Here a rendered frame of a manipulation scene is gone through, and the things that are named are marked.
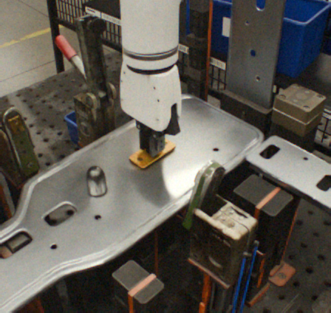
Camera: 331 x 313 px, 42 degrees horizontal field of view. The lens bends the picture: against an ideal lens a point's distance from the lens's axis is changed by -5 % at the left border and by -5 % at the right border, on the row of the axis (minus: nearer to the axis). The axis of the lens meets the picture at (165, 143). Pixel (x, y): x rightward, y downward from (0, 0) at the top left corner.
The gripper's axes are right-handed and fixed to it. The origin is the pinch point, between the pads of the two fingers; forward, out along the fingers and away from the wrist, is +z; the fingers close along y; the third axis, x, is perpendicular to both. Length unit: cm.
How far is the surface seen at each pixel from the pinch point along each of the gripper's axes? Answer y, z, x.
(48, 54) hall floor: -229, 104, 108
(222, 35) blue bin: -12.9, -4.4, 34.9
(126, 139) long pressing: -6.6, 3.3, -0.2
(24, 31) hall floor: -284, 104, 119
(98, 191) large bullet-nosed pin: 1.5, 2.1, -13.3
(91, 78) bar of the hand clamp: -13.8, -7.4, -1.8
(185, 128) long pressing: -1.3, 3.3, 9.8
